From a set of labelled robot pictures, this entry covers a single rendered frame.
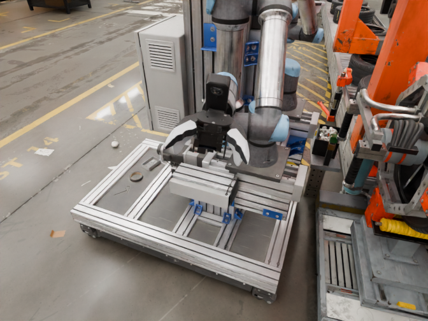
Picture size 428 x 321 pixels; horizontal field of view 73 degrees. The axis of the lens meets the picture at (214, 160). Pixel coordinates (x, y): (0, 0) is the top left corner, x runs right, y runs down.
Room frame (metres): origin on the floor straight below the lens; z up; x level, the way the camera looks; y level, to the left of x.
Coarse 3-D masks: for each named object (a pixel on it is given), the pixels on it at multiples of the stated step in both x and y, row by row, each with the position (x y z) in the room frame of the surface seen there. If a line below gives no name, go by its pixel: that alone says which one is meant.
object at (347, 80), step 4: (348, 68) 2.77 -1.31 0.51; (348, 72) 2.71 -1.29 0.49; (348, 76) 2.60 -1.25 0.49; (340, 80) 2.53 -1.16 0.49; (344, 80) 2.52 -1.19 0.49; (348, 80) 2.54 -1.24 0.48; (336, 84) 2.55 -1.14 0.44; (340, 84) 2.52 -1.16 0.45; (344, 84) 2.51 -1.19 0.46; (348, 84) 2.54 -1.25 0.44; (320, 104) 2.83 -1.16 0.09; (324, 108) 2.74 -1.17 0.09; (328, 112) 2.65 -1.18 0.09; (328, 116) 2.54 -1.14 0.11; (328, 120) 2.53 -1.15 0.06; (332, 120) 2.52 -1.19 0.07
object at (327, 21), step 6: (318, 0) 9.56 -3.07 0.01; (324, 0) 7.19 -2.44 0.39; (324, 6) 6.78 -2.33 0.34; (330, 6) 7.21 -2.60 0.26; (324, 12) 6.43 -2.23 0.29; (324, 18) 6.09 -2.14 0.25; (330, 18) 6.02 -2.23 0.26; (378, 18) 5.42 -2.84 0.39; (324, 24) 5.85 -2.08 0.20; (330, 24) 5.56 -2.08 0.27; (336, 24) 5.59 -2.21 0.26; (378, 24) 5.26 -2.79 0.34; (324, 30) 5.63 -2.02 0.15; (324, 48) 5.02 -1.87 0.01
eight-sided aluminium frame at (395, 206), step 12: (420, 84) 1.06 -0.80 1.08; (408, 96) 1.14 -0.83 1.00; (420, 96) 1.12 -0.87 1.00; (384, 168) 1.08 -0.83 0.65; (384, 180) 1.02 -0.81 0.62; (384, 192) 0.94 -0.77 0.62; (396, 192) 0.94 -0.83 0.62; (420, 192) 0.72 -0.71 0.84; (384, 204) 0.89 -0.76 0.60; (396, 204) 0.81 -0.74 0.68; (408, 204) 0.73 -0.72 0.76; (420, 204) 0.70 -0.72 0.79; (420, 216) 0.69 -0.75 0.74
